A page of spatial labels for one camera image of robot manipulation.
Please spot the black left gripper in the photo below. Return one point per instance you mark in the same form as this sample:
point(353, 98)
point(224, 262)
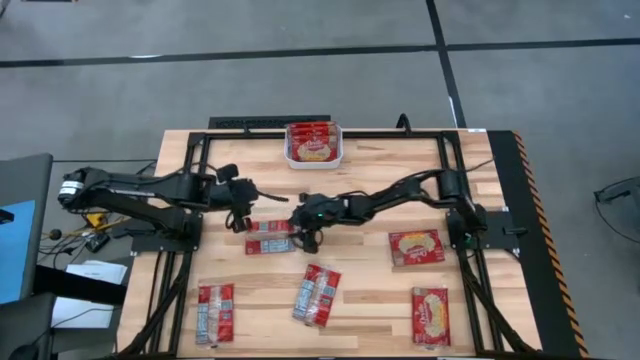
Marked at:
point(240, 195)

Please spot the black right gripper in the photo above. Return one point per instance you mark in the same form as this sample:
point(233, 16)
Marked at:
point(322, 210)

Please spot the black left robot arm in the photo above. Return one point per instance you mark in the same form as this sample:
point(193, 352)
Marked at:
point(150, 182)

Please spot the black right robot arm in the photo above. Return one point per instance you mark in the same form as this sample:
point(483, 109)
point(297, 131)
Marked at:
point(400, 192)

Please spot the white plastic basket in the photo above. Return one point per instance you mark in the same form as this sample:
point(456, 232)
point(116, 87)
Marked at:
point(315, 165)

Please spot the black perforated bar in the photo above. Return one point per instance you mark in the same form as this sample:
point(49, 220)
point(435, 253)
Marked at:
point(270, 121)

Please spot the small white label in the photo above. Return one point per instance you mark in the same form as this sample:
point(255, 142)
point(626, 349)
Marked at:
point(476, 130)

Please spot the small black device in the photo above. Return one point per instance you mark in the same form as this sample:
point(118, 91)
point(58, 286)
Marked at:
point(97, 242)

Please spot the white paper sheet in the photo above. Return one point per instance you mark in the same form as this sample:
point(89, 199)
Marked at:
point(95, 272)
point(80, 312)

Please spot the black round knob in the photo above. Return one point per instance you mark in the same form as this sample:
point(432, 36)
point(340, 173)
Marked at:
point(55, 234)

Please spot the black panel with hazard stripes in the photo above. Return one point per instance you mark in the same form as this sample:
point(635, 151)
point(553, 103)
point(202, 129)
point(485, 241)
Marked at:
point(530, 300)

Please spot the blue panel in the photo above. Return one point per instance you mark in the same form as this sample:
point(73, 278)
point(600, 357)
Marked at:
point(15, 250)

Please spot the black stand base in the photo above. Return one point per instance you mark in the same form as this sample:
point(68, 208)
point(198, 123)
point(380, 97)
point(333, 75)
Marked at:
point(620, 190)

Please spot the black aluminium table frame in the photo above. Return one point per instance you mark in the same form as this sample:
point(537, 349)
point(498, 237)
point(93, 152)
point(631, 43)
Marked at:
point(390, 135)

